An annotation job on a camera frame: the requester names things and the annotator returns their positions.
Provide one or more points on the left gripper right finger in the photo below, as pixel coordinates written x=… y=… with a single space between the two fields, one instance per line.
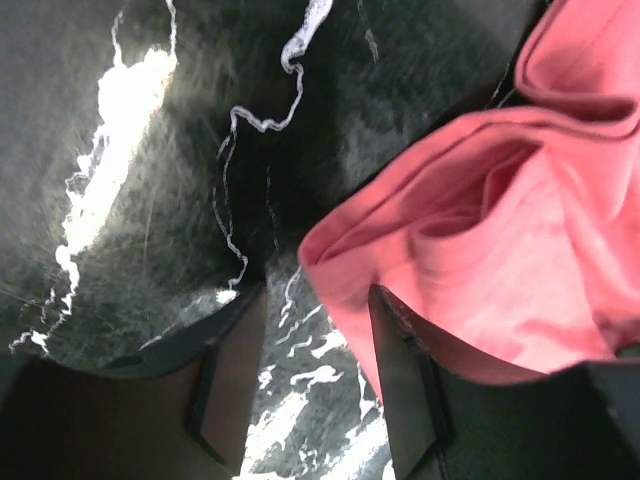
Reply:
x=455 y=412

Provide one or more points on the salmon pink t shirt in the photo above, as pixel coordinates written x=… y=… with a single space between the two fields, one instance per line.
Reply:
x=515 y=229

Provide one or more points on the black marble pattern mat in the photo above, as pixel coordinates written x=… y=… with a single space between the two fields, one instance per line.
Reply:
x=153 y=151

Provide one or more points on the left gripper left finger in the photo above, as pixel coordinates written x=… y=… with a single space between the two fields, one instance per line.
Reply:
x=225 y=348

